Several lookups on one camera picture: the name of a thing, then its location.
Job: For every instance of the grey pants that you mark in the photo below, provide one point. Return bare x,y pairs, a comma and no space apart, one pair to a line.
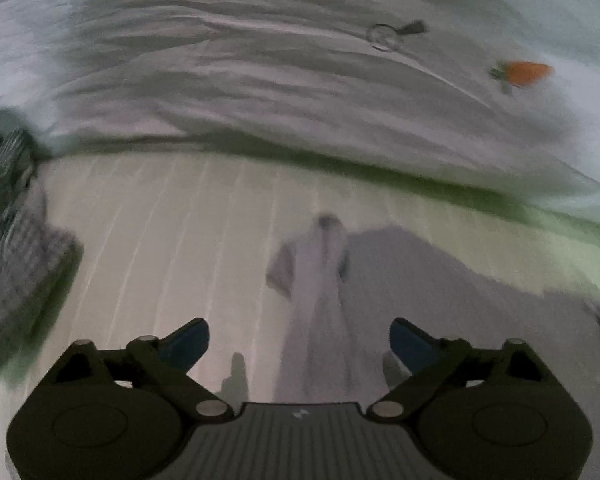
315,310

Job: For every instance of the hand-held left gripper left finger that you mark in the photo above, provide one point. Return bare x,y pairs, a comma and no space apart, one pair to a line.
187,342

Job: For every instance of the blue checked shirt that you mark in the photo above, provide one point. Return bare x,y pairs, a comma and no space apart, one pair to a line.
15,250

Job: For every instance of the white carrot print quilt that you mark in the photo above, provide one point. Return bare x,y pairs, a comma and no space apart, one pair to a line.
300,70

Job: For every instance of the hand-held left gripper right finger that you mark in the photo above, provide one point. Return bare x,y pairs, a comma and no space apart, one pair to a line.
412,345

